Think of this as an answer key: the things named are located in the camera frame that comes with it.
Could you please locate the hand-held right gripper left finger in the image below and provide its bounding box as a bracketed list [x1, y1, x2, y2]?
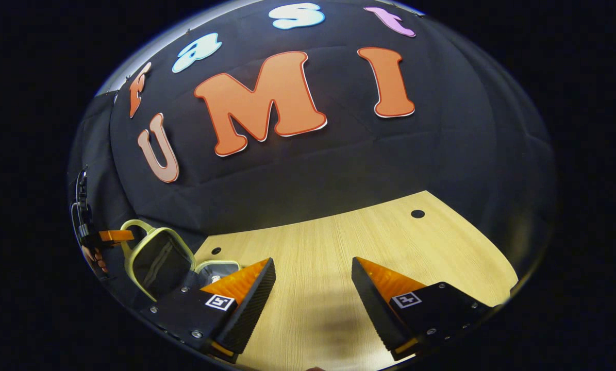
[139, 258, 277, 362]

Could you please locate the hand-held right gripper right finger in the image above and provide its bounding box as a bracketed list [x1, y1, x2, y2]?
[351, 256, 495, 362]

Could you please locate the pale yellow suitcase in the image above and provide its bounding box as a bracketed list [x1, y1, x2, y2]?
[120, 219, 242, 305]

